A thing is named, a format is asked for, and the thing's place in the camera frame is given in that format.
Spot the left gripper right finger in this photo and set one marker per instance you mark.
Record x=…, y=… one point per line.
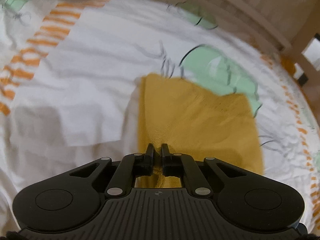
x=185, y=168

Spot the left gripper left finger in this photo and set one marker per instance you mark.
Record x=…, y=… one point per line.
x=125, y=172

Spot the mustard yellow knit sweater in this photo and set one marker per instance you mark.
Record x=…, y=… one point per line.
x=194, y=121

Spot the white patterned duvet cover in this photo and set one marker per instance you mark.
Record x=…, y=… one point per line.
x=70, y=75

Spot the wooden bed frame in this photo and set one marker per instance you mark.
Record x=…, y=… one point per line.
x=293, y=24

